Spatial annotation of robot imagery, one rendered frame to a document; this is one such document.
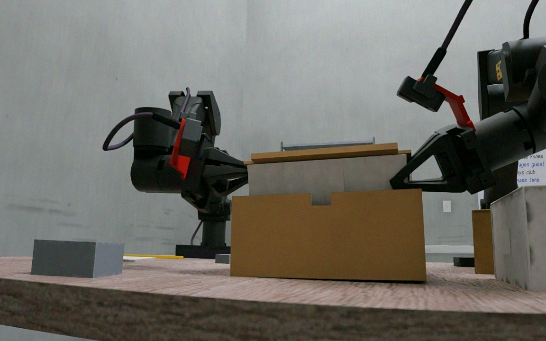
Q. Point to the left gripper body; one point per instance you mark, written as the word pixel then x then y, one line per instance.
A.
pixel 480 148

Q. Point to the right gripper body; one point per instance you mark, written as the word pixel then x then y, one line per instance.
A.
pixel 184 174

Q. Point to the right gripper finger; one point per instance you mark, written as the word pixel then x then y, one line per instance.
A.
pixel 218 158
pixel 215 177

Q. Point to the white box with tan tape band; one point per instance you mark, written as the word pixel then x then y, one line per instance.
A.
pixel 518 222

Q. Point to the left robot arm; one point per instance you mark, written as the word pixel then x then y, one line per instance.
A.
pixel 516 79

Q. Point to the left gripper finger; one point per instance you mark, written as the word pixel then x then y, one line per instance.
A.
pixel 442 178
pixel 439 148

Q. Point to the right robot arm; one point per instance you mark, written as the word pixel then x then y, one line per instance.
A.
pixel 153 140

